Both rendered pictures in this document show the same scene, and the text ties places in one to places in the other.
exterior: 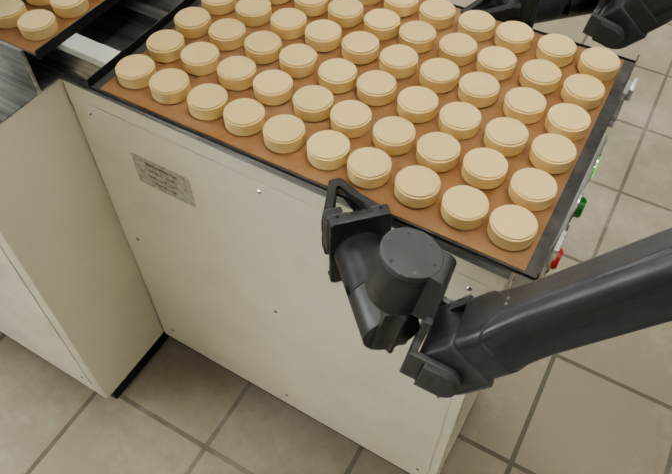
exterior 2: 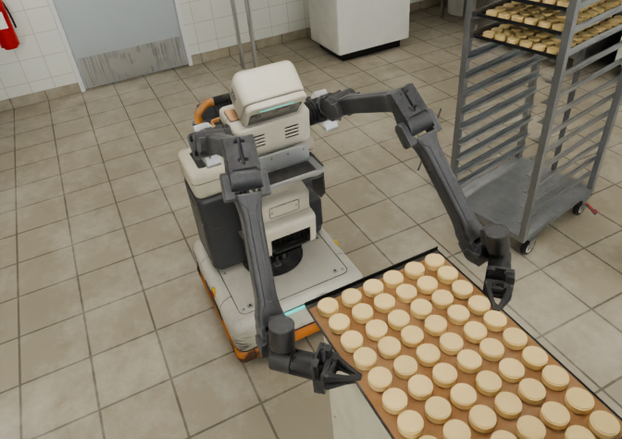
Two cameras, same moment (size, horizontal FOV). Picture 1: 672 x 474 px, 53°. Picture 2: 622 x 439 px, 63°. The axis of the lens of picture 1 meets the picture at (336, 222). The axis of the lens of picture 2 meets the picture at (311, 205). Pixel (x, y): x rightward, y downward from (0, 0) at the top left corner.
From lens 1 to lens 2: 144 cm
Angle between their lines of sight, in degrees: 86
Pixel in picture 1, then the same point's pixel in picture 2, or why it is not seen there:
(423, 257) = (493, 229)
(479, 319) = (477, 226)
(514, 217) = (433, 260)
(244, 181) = not seen: hidden behind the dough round
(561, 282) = (461, 200)
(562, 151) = (391, 273)
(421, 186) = (462, 283)
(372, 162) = (478, 301)
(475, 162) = (431, 283)
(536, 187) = (415, 266)
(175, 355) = not seen: outside the picture
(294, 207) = not seen: hidden behind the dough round
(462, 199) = (448, 272)
